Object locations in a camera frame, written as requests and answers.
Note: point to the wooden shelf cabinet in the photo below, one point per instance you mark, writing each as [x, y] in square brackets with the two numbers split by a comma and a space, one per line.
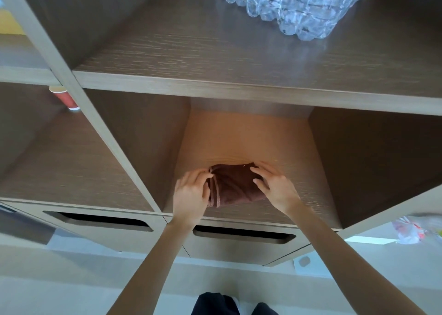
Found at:
[138, 118]

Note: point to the person's right hand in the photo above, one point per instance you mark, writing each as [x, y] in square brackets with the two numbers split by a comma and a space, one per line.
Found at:
[279, 190]

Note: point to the brown cleaning cloth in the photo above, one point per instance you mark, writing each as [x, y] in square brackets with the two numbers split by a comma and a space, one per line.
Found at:
[234, 187]

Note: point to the person's right forearm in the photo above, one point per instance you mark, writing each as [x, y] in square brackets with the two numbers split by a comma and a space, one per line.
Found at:
[345, 266]

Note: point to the person's left hand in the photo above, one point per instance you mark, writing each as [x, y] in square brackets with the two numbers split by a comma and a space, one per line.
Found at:
[188, 197]

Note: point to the pack of clear water bottles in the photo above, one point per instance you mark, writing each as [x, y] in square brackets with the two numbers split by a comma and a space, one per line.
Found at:
[293, 4]

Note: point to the person's dark blue trousers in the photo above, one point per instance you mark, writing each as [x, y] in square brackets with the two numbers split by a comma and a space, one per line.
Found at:
[221, 304]

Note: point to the plastic bag with red print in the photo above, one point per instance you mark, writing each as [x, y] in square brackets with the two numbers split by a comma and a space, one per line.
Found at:
[409, 230]

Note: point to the red paper cup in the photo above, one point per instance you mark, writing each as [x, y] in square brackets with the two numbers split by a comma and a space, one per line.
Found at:
[65, 99]

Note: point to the white bathroom scale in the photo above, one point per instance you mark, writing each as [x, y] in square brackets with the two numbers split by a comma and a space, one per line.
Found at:
[310, 264]

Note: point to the person's left forearm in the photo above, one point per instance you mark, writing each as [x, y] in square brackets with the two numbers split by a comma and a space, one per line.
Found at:
[148, 270]

